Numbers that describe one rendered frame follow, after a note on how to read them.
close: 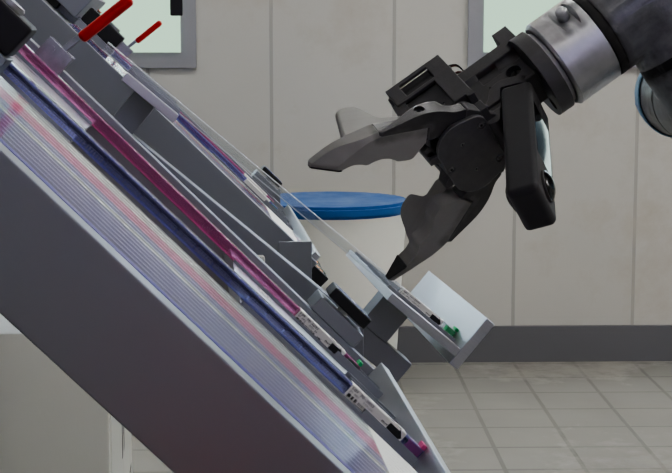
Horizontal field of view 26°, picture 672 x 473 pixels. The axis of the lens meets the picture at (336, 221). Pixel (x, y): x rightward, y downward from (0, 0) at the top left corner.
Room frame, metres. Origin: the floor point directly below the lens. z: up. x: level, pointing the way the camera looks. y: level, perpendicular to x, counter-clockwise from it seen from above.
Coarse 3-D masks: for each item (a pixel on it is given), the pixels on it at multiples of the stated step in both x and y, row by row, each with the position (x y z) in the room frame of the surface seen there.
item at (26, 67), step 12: (24, 60) 1.31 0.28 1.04; (24, 72) 1.23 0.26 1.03; (36, 72) 1.32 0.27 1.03; (12, 84) 1.10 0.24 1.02; (36, 84) 1.23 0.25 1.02; (48, 84) 1.32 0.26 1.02; (24, 96) 1.10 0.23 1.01; (60, 96) 1.32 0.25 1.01; (36, 108) 1.10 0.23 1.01; (72, 108) 1.32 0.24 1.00; (48, 120) 1.10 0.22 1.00; (84, 120) 1.31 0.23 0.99; (60, 132) 1.10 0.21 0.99
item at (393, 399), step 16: (384, 368) 1.41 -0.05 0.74; (384, 384) 1.37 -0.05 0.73; (384, 400) 1.32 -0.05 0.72; (400, 400) 1.29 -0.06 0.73; (400, 416) 1.25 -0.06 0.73; (416, 416) 1.25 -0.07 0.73; (416, 432) 1.18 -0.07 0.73; (432, 448) 1.13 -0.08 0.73; (416, 464) 1.12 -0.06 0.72; (432, 464) 1.09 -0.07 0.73
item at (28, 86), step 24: (48, 96) 1.11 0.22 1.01; (72, 120) 1.11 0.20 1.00; (96, 144) 1.11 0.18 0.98; (120, 168) 1.11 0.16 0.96; (144, 192) 1.11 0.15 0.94; (168, 216) 1.11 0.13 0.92; (192, 240) 1.11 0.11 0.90; (216, 264) 1.12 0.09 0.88; (240, 288) 1.12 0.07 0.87; (264, 312) 1.12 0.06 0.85; (288, 336) 1.12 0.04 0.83; (312, 360) 1.12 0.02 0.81; (336, 384) 1.13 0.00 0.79
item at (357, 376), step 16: (224, 256) 1.41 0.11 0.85; (240, 272) 1.31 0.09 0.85; (256, 288) 1.30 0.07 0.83; (272, 304) 1.30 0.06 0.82; (288, 320) 1.30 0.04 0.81; (336, 352) 1.34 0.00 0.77; (352, 368) 1.34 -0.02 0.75; (368, 384) 1.34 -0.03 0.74; (368, 416) 1.12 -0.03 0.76; (384, 432) 1.12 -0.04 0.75; (400, 448) 1.12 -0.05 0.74
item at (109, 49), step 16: (112, 48) 1.58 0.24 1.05; (128, 64) 1.58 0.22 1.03; (144, 80) 1.58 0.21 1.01; (192, 112) 1.59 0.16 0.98; (208, 128) 1.59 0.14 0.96; (224, 144) 1.59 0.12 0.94; (240, 160) 1.59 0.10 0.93; (256, 176) 1.60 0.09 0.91; (288, 192) 1.60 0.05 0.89; (304, 208) 1.60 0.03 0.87; (320, 224) 1.61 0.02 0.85; (336, 240) 1.61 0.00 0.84; (352, 256) 1.61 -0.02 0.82; (384, 272) 1.62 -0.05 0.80; (400, 288) 1.62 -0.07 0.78
